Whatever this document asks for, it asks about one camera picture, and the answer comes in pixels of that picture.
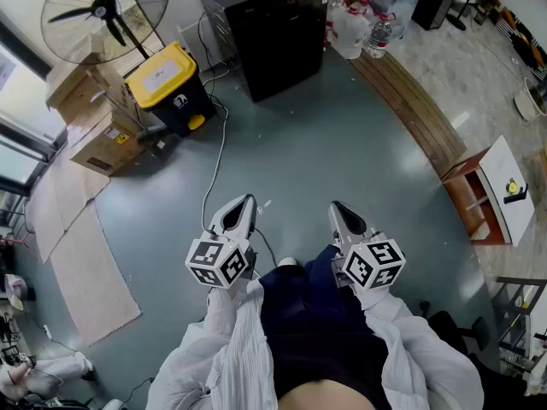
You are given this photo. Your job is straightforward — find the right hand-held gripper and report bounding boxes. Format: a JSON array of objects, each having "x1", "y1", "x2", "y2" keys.
[{"x1": 327, "y1": 201, "x2": 407, "y2": 290}]

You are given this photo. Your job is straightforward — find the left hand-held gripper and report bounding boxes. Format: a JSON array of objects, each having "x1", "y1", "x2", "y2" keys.
[{"x1": 185, "y1": 193, "x2": 258, "y2": 290}]

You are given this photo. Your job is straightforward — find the person's right forearm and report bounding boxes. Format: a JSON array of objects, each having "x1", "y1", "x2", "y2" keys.
[{"x1": 356, "y1": 288, "x2": 486, "y2": 410}]

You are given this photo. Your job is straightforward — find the person's left forearm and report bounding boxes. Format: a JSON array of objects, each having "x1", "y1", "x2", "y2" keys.
[{"x1": 147, "y1": 278, "x2": 257, "y2": 410}]

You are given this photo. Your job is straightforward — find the person's navy trousers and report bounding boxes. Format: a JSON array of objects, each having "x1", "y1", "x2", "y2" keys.
[{"x1": 258, "y1": 243, "x2": 394, "y2": 410}]

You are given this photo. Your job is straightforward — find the wooden floor platform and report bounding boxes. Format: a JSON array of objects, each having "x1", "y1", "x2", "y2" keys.
[{"x1": 349, "y1": 51, "x2": 468, "y2": 179}]

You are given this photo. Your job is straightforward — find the black office chair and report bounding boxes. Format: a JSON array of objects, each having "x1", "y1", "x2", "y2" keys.
[{"x1": 420, "y1": 299, "x2": 492, "y2": 356}]

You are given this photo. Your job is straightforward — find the black bin with yellow lid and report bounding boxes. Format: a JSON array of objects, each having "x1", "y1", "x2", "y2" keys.
[{"x1": 125, "y1": 40, "x2": 217, "y2": 139}]

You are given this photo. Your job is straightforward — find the flat cardboard sheet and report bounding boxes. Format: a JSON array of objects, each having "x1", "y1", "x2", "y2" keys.
[
  {"x1": 49, "y1": 202, "x2": 143, "y2": 346},
  {"x1": 27, "y1": 143, "x2": 112, "y2": 264}
]

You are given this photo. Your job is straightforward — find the red-brown cabinet with white panel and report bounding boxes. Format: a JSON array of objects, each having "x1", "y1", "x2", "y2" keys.
[{"x1": 439, "y1": 134, "x2": 536, "y2": 247}]

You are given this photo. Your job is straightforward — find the large clear water jug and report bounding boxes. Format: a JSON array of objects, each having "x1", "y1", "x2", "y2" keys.
[
  {"x1": 331, "y1": 6, "x2": 371, "y2": 61},
  {"x1": 326, "y1": 0, "x2": 348, "y2": 23},
  {"x1": 348, "y1": 0, "x2": 378, "y2": 20}
]

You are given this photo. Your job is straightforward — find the black metal rack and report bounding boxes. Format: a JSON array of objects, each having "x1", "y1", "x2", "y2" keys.
[{"x1": 491, "y1": 275, "x2": 547, "y2": 360}]

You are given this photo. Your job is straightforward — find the ribbed clear water bottle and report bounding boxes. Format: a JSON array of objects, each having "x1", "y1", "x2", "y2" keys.
[{"x1": 362, "y1": 13, "x2": 394, "y2": 60}]

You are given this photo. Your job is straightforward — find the round white basket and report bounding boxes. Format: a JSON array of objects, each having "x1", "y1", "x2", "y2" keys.
[{"x1": 512, "y1": 77, "x2": 547, "y2": 124}]

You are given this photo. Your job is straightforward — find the orange striped sofa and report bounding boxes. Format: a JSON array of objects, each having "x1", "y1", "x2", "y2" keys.
[{"x1": 495, "y1": 6, "x2": 547, "y2": 80}]

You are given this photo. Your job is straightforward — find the white power cable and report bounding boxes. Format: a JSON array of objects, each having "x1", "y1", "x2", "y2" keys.
[{"x1": 197, "y1": 9, "x2": 231, "y2": 232}]

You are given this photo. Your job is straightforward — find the large black pedestal fan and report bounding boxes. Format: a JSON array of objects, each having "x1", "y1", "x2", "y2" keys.
[{"x1": 40, "y1": 0, "x2": 172, "y2": 66}]

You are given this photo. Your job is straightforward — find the small black pedestal fan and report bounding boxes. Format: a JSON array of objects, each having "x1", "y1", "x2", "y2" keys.
[{"x1": 445, "y1": 0, "x2": 497, "y2": 32}]

